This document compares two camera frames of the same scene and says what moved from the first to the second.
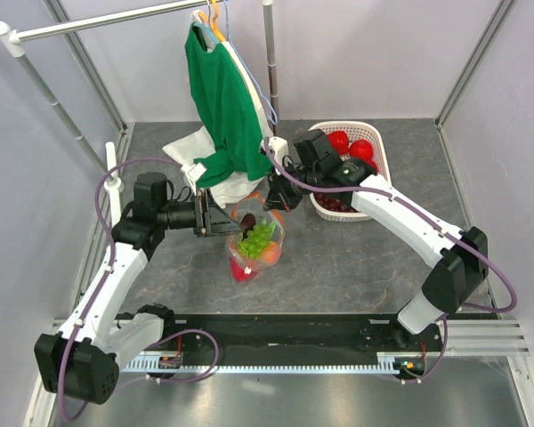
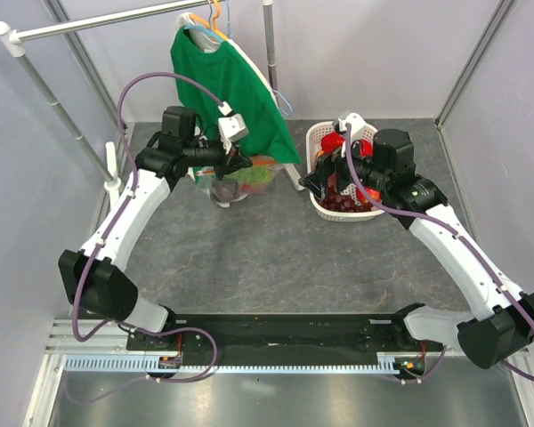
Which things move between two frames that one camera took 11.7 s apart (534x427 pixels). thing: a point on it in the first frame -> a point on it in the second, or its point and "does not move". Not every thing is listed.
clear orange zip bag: x=260 y=242 -> x=255 y=180
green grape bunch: x=256 y=239 -> x=254 y=174
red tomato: x=362 y=149 does not move
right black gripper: x=279 y=198 -> x=327 y=164
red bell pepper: x=339 y=140 does not move
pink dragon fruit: x=241 y=274 -> x=254 y=188
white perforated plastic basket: x=355 y=131 does not move
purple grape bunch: x=335 y=200 does not move
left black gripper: x=209 y=218 -> x=230 y=163
